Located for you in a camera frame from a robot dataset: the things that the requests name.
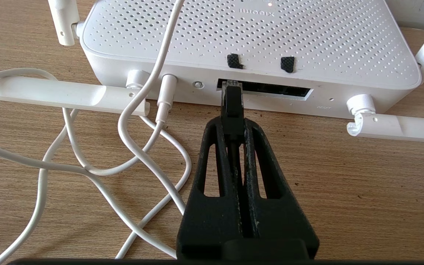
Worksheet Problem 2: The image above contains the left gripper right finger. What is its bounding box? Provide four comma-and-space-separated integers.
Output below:
243, 119, 320, 259

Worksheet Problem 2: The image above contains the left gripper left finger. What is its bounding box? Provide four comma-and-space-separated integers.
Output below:
177, 118, 246, 260

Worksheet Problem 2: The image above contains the black ethernet cable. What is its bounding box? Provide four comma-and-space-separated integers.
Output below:
220, 80, 245, 184

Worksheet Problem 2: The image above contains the white router with antennas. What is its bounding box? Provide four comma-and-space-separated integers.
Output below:
0, 0, 424, 144

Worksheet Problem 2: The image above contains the small black rubber pad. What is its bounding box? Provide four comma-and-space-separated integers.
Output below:
228, 53, 244, 70
280, 56, 296, 73

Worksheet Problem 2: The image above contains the thin white adapter cable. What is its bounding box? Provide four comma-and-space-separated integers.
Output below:
0, 0, 193, 265

